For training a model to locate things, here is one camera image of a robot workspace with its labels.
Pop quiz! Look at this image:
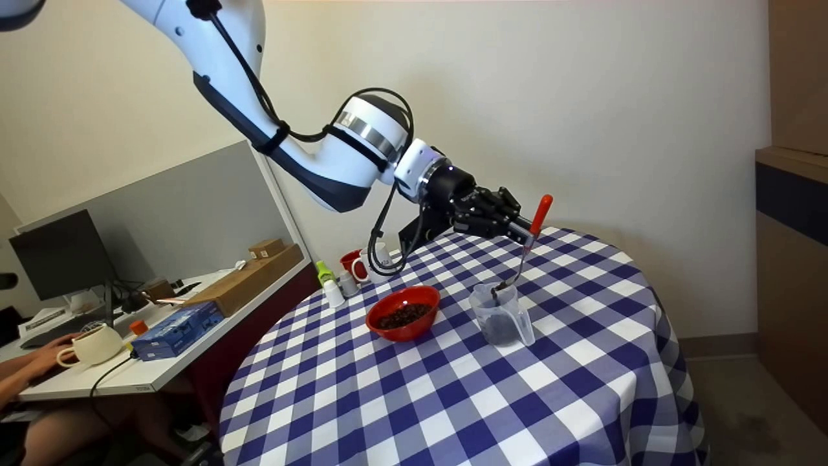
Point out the black computer monitor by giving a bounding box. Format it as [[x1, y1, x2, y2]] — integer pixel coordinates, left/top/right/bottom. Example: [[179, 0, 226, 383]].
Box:
[[9, 206, 116, 306]]

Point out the long cardboard box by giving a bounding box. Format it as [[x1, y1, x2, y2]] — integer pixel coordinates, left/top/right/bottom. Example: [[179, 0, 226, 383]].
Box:
[[177, 242, 305, 318]]

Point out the blue white checkered tablecloth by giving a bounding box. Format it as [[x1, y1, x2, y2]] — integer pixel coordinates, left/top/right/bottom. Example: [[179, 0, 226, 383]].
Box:
[[214, 221, 711, 466]]

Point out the dark coffee beans pile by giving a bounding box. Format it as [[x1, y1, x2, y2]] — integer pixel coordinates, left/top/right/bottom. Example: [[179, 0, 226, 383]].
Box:
[[377, 303, 436, 334]]

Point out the metal spoon with orange handle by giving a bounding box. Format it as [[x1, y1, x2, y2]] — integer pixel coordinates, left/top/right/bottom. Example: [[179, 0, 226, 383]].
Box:
[[490, 190, 556, 306]]

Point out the orange bowl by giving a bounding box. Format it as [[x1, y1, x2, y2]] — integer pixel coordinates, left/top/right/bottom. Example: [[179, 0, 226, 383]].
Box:
[[366, 284, 446, 347]]

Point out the person leg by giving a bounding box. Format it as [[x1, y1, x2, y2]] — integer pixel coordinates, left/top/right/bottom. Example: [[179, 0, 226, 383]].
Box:
[[20, 404, 115, 466]]

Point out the person right hand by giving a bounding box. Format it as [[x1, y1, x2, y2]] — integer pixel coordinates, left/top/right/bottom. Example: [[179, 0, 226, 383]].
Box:
[[20, 334, 80, 378]]

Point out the grey desk divider panel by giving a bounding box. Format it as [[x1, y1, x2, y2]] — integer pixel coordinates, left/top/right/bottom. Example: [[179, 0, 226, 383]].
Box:
[[16, 135, 314, 286]]

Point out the wooden cabinet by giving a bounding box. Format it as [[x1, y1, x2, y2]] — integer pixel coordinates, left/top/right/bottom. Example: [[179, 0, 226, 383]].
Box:
[[756, 0, 828, 434]]

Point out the blue box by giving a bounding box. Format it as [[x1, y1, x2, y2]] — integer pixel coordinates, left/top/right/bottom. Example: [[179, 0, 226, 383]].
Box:
[[129, 300, 229, 361]]

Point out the white desk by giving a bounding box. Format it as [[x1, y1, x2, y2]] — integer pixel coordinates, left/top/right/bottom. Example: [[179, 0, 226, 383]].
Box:
[[0, 256, 319, 405]]

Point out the white mug with red print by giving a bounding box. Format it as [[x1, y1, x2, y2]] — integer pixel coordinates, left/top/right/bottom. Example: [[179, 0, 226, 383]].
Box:
[[348, 242, 389, 286]]

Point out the transparent plastic cup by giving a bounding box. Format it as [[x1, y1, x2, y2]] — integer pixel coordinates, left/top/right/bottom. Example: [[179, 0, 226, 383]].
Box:
[[469, 278, 539, 350]]

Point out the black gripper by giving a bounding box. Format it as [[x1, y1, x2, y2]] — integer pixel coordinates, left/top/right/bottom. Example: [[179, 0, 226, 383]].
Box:
[[425, 162, 535, 246]]

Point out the white device under monitor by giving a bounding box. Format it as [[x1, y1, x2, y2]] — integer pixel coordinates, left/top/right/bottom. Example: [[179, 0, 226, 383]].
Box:
[[16, 303, 72, 341]]

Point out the black keyboard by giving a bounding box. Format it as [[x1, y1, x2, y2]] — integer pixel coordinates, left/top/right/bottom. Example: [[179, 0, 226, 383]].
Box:
[[20, 313, 115, 351]]

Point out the cream cup with handle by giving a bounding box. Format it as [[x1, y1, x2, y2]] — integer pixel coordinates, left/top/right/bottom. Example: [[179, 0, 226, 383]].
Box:
[[54, 320, 128, 373]]

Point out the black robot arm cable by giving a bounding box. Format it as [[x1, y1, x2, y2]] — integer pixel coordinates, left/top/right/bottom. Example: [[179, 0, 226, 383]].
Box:
[[183, 0, 419, 278]]

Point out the black desk cable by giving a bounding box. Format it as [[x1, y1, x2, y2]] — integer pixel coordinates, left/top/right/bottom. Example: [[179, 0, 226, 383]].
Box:
[[88, 339, 139, 404]]

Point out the person right forearm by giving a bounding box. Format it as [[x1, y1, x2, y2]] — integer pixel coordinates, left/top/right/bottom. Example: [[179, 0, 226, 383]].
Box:
[[0, 351, 40, 409]]

